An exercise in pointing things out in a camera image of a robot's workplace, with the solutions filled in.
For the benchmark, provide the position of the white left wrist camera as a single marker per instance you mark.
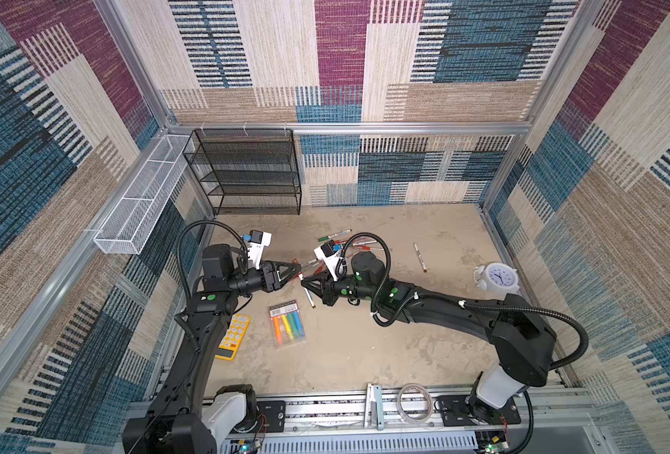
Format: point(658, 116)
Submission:
point(256, 241)

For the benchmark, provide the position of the yellow calculator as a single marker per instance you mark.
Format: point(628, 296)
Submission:
point(231, 342)

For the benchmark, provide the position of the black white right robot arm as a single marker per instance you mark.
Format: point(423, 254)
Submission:
point(530, 342)

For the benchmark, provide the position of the green marker top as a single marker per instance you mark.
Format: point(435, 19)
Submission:
point(334, 235)

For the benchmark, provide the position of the white wire mesh basket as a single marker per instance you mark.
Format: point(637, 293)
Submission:
point(128, 228)

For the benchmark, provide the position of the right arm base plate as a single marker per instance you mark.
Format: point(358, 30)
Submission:
point(467, 411)

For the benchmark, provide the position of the metal bracket on rail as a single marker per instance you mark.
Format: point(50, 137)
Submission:
point(373, 415)

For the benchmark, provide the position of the highlighter pack in clear case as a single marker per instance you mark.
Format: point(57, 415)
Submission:
point(286, 324)

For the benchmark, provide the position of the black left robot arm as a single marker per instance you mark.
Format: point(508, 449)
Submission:
point(177, 421)

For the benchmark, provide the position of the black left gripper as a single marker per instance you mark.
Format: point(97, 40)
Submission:
point(270, 282)

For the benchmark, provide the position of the black wire mesh shelf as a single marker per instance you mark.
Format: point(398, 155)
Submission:
point(246, 172)

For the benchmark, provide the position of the brown capped white marker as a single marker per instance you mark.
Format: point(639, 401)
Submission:
point(420, 258)

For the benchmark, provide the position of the white alarm clock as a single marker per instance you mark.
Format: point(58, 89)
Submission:
point(497, 277)

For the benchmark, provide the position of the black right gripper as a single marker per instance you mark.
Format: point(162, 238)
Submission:
point(325, 284)

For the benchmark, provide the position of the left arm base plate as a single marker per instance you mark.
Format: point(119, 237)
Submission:
point(270, 417)

